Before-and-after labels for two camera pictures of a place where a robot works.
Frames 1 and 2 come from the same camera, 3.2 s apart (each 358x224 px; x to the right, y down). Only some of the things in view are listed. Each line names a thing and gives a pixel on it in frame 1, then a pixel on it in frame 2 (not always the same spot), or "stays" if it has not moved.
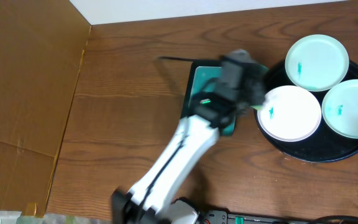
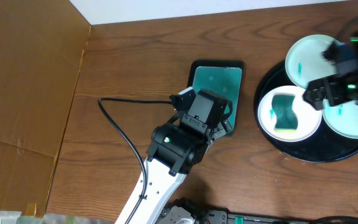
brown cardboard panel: [31, 54] stays
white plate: [290, 113] stays
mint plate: [350, 107] stays
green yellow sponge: [260, 106] -> [286, 120]
